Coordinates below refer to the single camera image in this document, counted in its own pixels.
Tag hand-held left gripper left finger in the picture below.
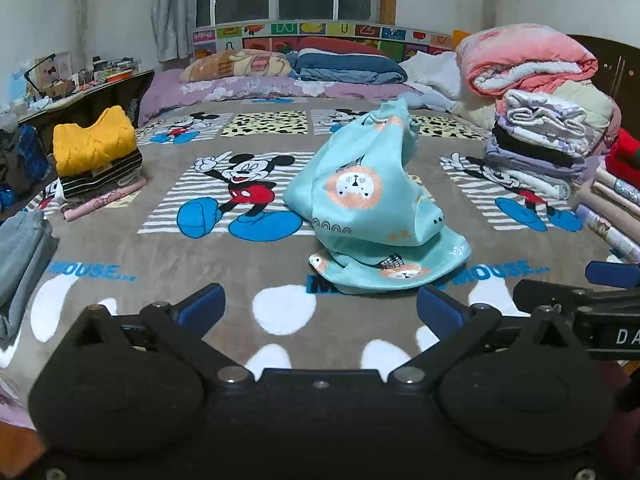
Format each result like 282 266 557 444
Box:
70 282 253 391

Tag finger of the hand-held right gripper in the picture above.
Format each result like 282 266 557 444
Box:
585 261 640 288
513 279 640 312

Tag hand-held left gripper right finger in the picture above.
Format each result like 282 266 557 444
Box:
390 284 583 388

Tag teal animal print garment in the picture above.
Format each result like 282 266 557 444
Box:
282 97 473 295

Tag stack of beige folded clothes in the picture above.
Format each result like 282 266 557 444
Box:
575 165 640 263

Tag stack of white purple clothes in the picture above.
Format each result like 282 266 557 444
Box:
482 89 591 201

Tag grey folded clothes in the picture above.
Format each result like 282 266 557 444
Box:
0 207 56 351

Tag crumpled clothes pile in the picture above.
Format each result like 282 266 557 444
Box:
0 120 51 216

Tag red knit sweater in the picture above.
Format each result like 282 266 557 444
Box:
605 129 640 188

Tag pink folded garment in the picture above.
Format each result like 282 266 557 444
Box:
62 177 148 222

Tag dark striped folded garment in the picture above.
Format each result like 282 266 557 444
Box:
57 149 146 201

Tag cream quilt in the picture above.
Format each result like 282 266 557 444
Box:
455 80 621 156

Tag yellow knit sweater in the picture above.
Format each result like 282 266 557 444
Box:
52 105 138 177

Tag light blue garment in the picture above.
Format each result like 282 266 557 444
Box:
400 91 456 113

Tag dark wooden headboard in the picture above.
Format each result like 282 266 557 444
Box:
565 34 640 111

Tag purple cloud print duvet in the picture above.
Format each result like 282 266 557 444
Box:
137 67 416 128

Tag dark wooden desk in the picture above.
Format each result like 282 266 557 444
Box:
17 69 156 136

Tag white crumpled cloth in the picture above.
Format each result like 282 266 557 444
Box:
405 52 481 101

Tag pink quilt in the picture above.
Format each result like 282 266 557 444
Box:
456 24 598 100

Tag orange printed pillow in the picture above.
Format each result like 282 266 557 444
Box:
180 49 296 83

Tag desk clutter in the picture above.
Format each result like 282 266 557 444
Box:
75 55 138 86

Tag blue folded blanket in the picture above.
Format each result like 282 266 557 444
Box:
290 49 408 86

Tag red pillow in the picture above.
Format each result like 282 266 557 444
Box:
295 36 388 58

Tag black desk lamp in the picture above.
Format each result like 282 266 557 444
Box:
24 53 57 96

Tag grey curtain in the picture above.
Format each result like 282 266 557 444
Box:
151 0 198 63

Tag colourful picture headboard panel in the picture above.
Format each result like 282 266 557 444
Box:
192 19 456 63

